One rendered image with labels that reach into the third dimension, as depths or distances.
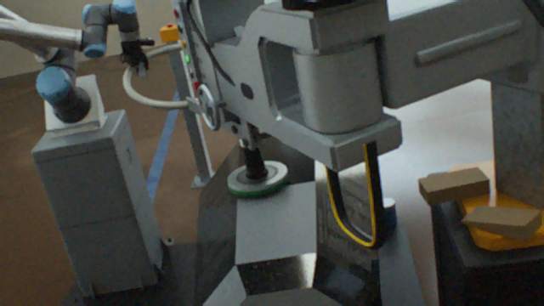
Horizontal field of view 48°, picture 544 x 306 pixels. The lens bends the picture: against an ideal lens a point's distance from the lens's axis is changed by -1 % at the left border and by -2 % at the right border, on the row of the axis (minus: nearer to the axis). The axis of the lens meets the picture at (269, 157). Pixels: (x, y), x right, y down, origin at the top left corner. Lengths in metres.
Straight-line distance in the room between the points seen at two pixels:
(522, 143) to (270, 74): 0.76
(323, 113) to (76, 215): 2.00
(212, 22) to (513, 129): 0.94
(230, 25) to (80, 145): 1.32
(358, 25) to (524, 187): 0.83
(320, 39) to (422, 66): 0.29
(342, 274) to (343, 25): 0.77
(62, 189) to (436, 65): 2.10
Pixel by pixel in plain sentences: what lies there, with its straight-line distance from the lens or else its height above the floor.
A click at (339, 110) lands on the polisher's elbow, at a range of 1.41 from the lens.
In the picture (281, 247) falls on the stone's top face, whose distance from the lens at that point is 1.84.
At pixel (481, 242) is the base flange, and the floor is 0.76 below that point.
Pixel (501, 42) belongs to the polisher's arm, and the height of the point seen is 1.32.
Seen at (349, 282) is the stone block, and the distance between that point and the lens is 1.83.
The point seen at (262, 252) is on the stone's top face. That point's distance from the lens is 1.84.
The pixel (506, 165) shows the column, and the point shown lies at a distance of 1.99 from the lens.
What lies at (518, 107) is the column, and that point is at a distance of 1.88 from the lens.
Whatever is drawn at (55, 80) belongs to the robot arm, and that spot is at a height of 1.16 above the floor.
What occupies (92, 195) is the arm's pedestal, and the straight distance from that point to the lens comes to 3.14.
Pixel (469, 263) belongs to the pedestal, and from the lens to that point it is 1.80.
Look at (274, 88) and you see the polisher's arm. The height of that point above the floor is 1.29.
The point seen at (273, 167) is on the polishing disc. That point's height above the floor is 0.85.
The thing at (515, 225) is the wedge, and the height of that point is 0.82.
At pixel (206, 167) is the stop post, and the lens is 4.27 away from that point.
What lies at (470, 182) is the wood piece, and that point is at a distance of 2.02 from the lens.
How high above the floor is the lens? 1.76
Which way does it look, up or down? 23 degrees down
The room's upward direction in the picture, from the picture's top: 11 degrees counter-clockwise
